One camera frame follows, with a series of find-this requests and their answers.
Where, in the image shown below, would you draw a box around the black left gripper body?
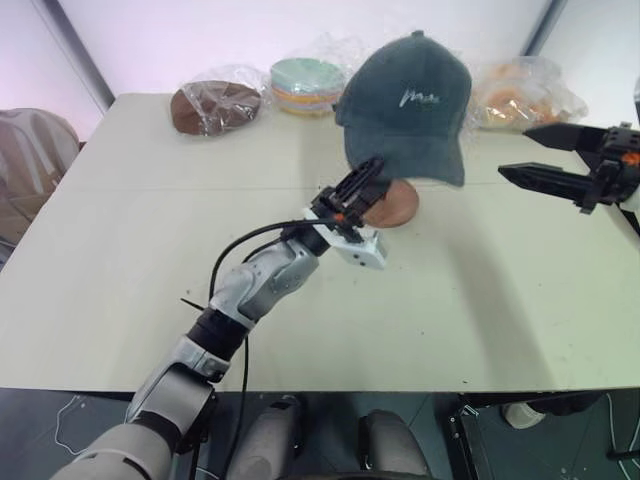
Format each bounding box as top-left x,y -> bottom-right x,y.
308,185 -> 368,243

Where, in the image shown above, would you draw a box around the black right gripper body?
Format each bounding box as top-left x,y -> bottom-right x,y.
575,124 -> 640,216

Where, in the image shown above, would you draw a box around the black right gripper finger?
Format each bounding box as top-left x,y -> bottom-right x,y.
497,161 -> 597,207
521,121 -> 609,153

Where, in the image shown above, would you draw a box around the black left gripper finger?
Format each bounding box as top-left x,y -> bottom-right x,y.
355,174 -> 390,217
333,156 -> 385,200

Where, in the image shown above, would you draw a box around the dark green baseball cap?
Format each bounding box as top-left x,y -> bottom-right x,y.
333,29 -> 473,189

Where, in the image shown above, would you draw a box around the brown wooden hat stand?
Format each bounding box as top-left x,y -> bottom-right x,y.
361,178 -> 421,230

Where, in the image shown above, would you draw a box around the orange hats in plastic bag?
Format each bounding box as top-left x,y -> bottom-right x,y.
468,55 -> 589,132

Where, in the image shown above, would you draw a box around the bagged pastel plate stack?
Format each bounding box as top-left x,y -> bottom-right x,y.
269,32 -> 374,119

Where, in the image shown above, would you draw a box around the bagged brown plates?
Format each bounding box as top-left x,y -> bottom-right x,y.
169,64 -> 271,137

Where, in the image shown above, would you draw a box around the white round object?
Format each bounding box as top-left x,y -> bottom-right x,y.
501,401 -> 547,430

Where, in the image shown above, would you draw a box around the grey rounded robot leg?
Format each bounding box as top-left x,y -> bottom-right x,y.
357,408 -> 432,480
227,393 -> 307,480

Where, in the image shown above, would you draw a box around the beige padded chair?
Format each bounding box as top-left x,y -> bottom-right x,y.
0,106 -> 81,274

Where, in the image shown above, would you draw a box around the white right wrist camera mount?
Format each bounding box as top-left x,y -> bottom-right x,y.
615,185 -> 640,227

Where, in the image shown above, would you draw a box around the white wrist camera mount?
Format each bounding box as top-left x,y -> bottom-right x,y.
302,208 -> 389,272
615,185 -> 640,227

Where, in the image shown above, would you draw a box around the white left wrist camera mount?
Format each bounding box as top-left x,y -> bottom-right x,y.
302,208 -> 389,272

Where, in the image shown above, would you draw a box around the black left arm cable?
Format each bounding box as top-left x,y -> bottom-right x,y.
209,214 -> 346,401

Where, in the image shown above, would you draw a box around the black metal frame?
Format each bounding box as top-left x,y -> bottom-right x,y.
446,390 -> 640,480

